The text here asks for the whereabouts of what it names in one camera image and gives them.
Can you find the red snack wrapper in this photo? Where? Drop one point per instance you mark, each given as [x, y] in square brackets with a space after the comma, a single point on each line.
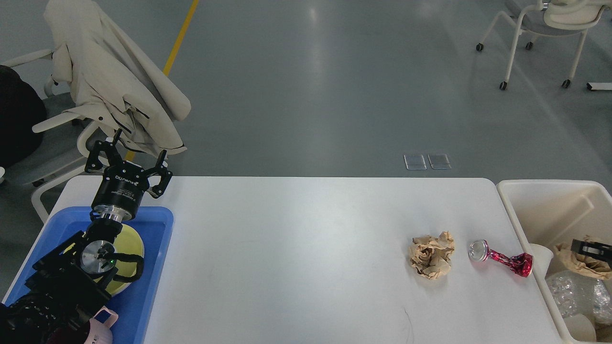
[521, 265]

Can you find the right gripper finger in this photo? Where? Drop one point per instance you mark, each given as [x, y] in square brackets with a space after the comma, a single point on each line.
[596, 253]
[588, 245]

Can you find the white paper cup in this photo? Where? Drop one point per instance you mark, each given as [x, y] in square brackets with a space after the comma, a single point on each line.
[580, 328]
[542, 257]

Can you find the white waste bin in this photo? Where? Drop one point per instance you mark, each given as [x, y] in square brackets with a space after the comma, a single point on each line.
[548, 212]

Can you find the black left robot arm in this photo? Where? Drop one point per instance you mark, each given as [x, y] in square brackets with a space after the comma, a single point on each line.
[69, 285]

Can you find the white office chair left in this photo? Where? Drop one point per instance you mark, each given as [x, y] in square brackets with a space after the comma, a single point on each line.
[62, 154]

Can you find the pink mug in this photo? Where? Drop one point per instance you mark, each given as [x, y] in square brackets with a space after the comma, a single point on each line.
[94, 332]

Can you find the yellow plastic plate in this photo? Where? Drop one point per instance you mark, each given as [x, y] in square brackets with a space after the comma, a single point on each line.
[130, 242]

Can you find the person in dark clothes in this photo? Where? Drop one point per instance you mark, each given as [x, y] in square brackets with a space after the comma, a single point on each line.
[20, 109]

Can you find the brown paper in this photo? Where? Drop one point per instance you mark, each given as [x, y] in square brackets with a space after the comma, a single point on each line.
[583, 265]
[430, 256]

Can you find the pale green plate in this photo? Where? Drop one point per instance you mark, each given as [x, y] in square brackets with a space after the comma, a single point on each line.
[115, 287]

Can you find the white chair background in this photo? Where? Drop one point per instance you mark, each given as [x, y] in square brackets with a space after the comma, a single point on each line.
[548, 18]

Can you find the beige coat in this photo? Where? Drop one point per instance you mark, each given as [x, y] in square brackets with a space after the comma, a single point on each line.
[112, 80]

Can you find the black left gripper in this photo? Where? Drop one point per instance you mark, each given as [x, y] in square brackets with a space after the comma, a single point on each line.
[120, 191]

